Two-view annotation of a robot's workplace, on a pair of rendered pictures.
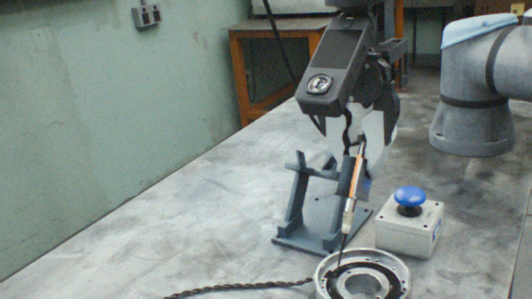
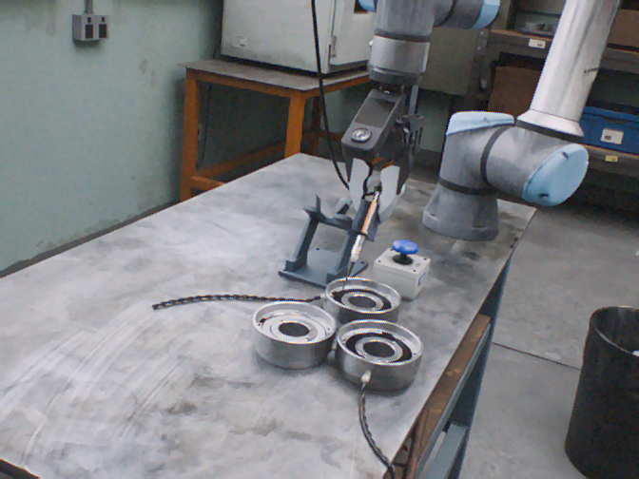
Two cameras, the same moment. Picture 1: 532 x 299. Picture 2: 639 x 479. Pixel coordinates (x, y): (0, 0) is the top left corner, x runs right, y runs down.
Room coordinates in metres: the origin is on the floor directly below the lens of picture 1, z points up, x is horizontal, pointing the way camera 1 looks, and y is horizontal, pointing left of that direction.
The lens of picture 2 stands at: (-0.42, 0.17, 1.26)
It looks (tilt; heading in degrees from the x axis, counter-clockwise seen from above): 22 degrees down; 348
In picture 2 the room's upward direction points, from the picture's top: 7 degrees clockwise
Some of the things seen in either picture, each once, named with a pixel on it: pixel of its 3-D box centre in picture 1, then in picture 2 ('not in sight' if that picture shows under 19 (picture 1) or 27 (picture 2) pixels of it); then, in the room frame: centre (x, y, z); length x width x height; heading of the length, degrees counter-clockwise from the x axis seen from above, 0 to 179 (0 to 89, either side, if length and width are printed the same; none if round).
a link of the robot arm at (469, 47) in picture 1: (480, 54); (478, 146); (0.79, -0.38, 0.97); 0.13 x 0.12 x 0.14; 29
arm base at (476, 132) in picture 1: (472, 115); (464, 202); (0.80, -0.38, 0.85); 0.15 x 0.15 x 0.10
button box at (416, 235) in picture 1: (411, 221); (401, 271); (0.52, -0.17, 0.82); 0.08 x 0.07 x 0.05; 146
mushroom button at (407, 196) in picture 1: (409, 207); (402, 258); (0.51, -0.17, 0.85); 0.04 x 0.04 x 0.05
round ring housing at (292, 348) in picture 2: not in sight; (293, 335); (0.32, 0.03, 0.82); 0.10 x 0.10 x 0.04
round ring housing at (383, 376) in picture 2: not in sight; (377, 354); (0.28, -0.07, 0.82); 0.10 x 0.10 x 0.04
